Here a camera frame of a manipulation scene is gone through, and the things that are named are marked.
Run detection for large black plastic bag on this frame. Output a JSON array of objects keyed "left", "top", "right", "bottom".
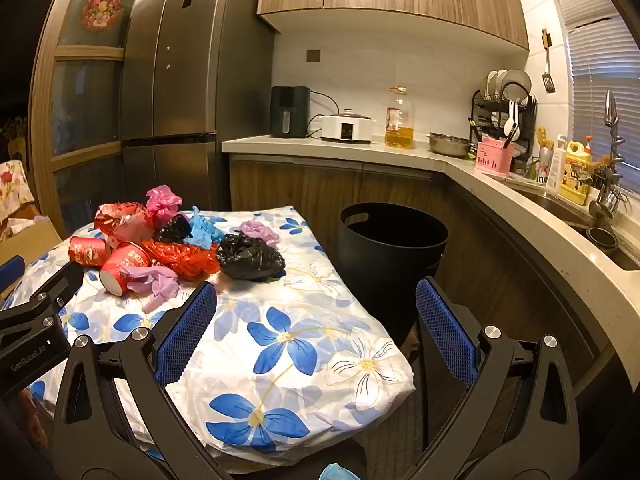
[{"left": 216, "top": 232, "right": 287, "bottom": 281}]

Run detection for red floral decoration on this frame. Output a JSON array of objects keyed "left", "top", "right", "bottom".
[{"left": 81, "top": 0, "right": 123, "bottom": 31}]

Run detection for pink utensil holder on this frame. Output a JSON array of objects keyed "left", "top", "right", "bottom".
[{"left": 475, "top": 141, "right": 516, "bottom": 178}]

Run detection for cardboard box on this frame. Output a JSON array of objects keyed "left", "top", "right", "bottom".
[{"left": 0, "top": 216, "right": 63, "bottom": 266}]

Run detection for dark steel refrigerator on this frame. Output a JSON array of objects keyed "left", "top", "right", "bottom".
[{"left": 119, "top": 0, "right": 277, "bottom": 248}]

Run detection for small black plastic bag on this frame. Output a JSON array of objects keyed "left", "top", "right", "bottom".
[{"left": 154, "top": 214, "right": 193, "bottom": 243}]

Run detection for white bowl dark rim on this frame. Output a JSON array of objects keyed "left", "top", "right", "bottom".
[{"left": 501, "top": 69, "right": 533, "bottom": 103}]

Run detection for pink crumpled wrapper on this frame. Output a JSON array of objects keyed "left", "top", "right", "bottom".
[{"left": 239, "top": 220, "right": 281, "bottom": 247}]

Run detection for wooden kitchen base cabinet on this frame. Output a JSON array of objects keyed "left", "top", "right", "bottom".
[{"left": 229, "top": 154, "right": 606, "bottom": 391}]

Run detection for metal basin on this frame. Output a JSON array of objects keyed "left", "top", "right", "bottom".
[{"left": 426, "top": 132, "right": 473, "bottom": 157}]

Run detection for steel kitchen sink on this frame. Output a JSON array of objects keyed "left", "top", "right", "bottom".
[{"left": 510, "top": 185, "right": 640, "bottom": 271}]

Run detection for red floral cloth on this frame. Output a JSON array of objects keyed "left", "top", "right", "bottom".
[{"left": 0, "top": 160, "right": 38, "bottom": 221}]

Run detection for black power cable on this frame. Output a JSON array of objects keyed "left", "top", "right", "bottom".
[{"left": 307, "top": 91, "right": 346, "bottom": 139}]

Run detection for black air fryer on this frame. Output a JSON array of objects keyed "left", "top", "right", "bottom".
[{"left": 270, "top": 85, "right": 311, "bottom": 139}]

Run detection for white rice spoon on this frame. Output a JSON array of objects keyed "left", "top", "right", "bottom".
[{"left": 502, "top": 100, "right": 521, "bottom": 141}]

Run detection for purple disposable glove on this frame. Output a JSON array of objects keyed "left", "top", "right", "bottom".
[{"left": 122, "top": 265, "right": 180, "bottom": 313}]

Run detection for cooking oil bottle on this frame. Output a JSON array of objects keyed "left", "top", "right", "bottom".
[{"left": 384, "top": 86, "right": 416, "bottom": 150}]

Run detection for hanging metal spatula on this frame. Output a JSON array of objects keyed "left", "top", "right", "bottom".
[{"left": 541, "top": 29, "right": 557, "bottom": 93}]

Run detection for black sink strainer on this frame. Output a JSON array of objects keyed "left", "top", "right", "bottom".
[{"left": 586, "top": 227, "right": 620, "bottom": 253}]

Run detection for black trash bin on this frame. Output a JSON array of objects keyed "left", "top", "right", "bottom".
[{"left": 338, "top": 202, "right": 449, "bottom": 346}]

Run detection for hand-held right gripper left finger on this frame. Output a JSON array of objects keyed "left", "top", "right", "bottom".
[{"left": 51, "top": 280, "right": 236, "bottom": 480}]

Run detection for wire sink caddy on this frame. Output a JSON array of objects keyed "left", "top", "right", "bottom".
[{"left": 585, "top": 155, "right": 631, "bottom": 206}]

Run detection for red and white plastic bag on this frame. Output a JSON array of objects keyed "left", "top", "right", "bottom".
[{"left": 94, "top": 201, "right": 156, "bottom": 247}]

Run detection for metal kitchen faucet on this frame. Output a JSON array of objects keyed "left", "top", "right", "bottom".
[{"left": 587, "top": 90, "right": 628, "bottom": 221}]

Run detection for yellow detergent bottle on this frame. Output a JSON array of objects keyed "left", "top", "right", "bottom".
[{"left": 559, "top": 141, "right": 593, "bottom": 206}]

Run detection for white plastic bottle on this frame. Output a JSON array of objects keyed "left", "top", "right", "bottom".
[{"left": 545, "top": 135, "right": 568, "bottom": 193}]

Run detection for red paper cup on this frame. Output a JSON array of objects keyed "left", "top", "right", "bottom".
[
  {"left": 68, "top": 236, "right": 108, "bottom": 267},
  {"left": 99, "top": 242, "right": 153, "bottom": 297}
]

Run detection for pink plastic bag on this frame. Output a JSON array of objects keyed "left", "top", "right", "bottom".
[{"left": 145, "top": 185, "right": 185, "bottom": 226}]

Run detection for blue crumpled plastic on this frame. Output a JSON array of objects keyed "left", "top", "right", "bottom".
[{"left": 319, "top": 462, "right": 362, "bottom": 480}]

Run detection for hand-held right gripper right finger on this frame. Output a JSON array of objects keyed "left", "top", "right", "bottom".
[{"left": 405, "top": 276, "right": 582, "bottom": 480}]

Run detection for white electric cooker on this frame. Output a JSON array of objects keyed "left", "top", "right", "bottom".
[{"left": 320, "top": 108, "right": 376, "bottom": 145}]

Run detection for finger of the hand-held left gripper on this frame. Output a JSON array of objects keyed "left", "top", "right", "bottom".
[
  {"left": 0, "top": 255, "right": 26, "bottom": 295},
  {"left": 0, "top": 260, "right": 84, "bottom": 347}
]

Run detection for black dish rack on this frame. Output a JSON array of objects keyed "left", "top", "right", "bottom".
[{"left": 470, "top": 87, "right": 538, "bottom": 171}]

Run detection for white window blind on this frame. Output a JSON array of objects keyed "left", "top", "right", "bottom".
[{"left": 565, "top": 20, "right": 640, "bottom": 201}]

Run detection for blue floral blanket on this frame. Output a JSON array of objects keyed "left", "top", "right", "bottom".
[{"left": 0, "top": 204, "right": 416, "bottom": 476}]

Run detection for blue disposable glove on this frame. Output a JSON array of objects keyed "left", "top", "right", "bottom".
[{"left": 184, "top": 206, "right": 227, "bottom": 251}]

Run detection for wooden glass door cabinet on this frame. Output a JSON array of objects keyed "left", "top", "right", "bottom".
[{"left": 30, "top": 0, "right": 176, "bottom": 241}]

